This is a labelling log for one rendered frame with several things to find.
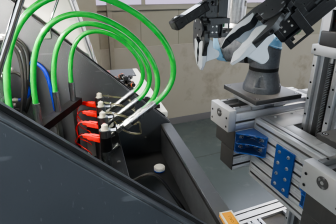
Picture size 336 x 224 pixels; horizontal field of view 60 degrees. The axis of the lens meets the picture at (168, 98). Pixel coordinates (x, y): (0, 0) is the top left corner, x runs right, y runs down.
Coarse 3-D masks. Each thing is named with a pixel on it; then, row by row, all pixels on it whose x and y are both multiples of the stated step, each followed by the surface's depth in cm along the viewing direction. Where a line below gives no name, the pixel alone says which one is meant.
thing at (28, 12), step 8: (40, 0) 58; (48, 0) 58; (104, 0) 61; (112, 0) 61; (32, 8) 58; (128, 8) 63; (24, 16) 58; (136, 16) 64; (144, 16) 65; (152, 24) 66; (16, 32) 59; (160, 32) 67; (160, 40) 67; (168, 48) 68; (8, 56) 60; (168, 56) 69; (8, 64) 60; (8, 72) 61; (8, 80) 61; (8, 88) 62; (168, 88) 72; (8, 96) 62; (160, 96) 72; (8, 104) 63
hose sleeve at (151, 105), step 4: (152, 100) 72; (148, 104) 72; (152, 104) 72; (156, 104) 72; (144, 108) 72; (148, 108) 72; (152, 108) 72; (140, 112) 72; (144, 112) 72; (132, 116) 72; (136, 116) 72; (140, 116) 72; (128, 120) 72; (132, 120) 72; (136, 120) 72; (132, 124) 72
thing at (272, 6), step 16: (272, 0) 55; (288, 0) 51; (304, 0) 52; (320, 0) 53; (256, 16) 56; (272, 16) 52; (288, 16) 52; (304, 16) 54; (320, 16) 54; (288, 32) 55
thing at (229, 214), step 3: (222, 213) 64; (225, 213) 64; (228, 213) 64; (231, 213) 64; (219, 216) 65; (225, 216) 63; (228, 216) 63; (231, 216) 63; (222, 219) 63; (225, 219) 63; (228, 219) 62; (231, 219) 62; (234, 219) 62; (228, 222) 62; (231, 222) 62; (234, 222) 62; (237, 222) 62
